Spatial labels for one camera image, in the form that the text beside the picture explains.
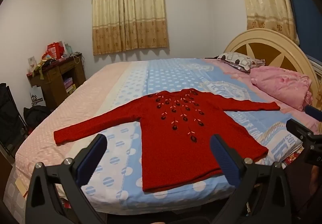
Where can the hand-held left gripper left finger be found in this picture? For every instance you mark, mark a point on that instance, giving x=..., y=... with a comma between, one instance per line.
x=91, y=156

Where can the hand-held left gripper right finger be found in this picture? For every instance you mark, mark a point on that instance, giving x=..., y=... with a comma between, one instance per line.
x=225, y=161

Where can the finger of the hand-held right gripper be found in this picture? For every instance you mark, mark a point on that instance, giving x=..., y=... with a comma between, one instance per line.
x=313, y=112
x=298, y=129

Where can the red knitted sweater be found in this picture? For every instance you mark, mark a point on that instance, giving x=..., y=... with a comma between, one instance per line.
x=171, y=143

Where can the person's right forearm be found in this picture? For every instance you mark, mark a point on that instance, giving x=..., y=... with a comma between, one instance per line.
x=316, y=177

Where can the red floral bedding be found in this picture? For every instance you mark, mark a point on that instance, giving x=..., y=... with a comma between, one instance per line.
x=293, y=157

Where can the pink pillow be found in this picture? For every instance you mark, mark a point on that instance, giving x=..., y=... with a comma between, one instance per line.
x=276, y=83

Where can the pink dotted mattress cover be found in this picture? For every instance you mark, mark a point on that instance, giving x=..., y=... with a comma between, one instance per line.
x=83, y=98

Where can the black bag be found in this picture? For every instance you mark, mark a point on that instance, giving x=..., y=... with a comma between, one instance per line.
x=37, y=115

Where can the pink box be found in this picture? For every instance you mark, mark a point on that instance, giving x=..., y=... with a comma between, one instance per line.
x=68, y=84

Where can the white crown print bag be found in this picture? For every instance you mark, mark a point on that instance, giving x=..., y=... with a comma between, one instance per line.
x=37, y=97

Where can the blue panel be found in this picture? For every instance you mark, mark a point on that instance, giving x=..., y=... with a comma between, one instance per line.
x=309, y=25

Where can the brown wooden desk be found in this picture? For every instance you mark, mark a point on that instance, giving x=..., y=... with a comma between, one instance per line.
x=52, y=75

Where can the black folding chair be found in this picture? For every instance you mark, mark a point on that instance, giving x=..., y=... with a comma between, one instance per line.
x=10, y=118

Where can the cream wooden headboard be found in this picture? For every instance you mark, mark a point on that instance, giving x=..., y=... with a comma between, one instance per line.
x=264, y=35

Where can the white brown patterned pillow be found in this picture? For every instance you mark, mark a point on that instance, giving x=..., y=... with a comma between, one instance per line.
x=234, y=59

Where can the blue polka dot bedsheet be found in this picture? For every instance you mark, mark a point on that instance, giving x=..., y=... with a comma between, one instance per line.
x=163, y=78

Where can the white greeting card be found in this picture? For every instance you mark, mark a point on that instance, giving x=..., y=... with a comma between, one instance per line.
x=32, y=64

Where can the pale green gift bag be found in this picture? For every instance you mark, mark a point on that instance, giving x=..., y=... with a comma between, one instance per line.
x=68, y=48

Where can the red gift bag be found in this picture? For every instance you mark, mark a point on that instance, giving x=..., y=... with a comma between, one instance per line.
x=55, y=50

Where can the beige floral curtain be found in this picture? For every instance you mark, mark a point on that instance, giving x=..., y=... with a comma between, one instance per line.
x=264, y=0

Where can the beige window curtain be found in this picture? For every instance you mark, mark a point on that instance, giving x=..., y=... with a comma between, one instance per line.
x=125, y=12

